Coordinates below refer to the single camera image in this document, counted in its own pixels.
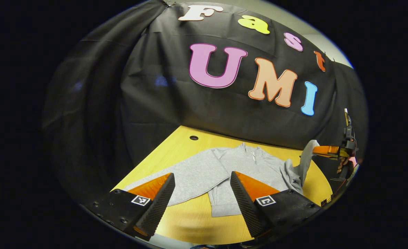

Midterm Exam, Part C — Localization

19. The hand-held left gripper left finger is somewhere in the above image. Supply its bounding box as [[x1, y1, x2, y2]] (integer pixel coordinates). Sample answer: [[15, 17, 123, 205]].
[[81, 173, 176, 241]]

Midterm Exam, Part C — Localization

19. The black backdrop cloth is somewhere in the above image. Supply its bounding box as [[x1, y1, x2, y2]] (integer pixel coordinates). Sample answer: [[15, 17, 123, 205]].
[[41, 0, 369, 208]]

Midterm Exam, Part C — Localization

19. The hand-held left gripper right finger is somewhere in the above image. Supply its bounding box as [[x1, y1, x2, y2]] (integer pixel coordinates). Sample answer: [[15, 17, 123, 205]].
[[230, 171, 322, 239]]

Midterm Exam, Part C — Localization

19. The grey zip-neck sweatshirt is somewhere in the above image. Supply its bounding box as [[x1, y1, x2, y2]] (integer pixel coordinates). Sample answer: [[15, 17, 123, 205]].
[[123, 139, 320, 218]]

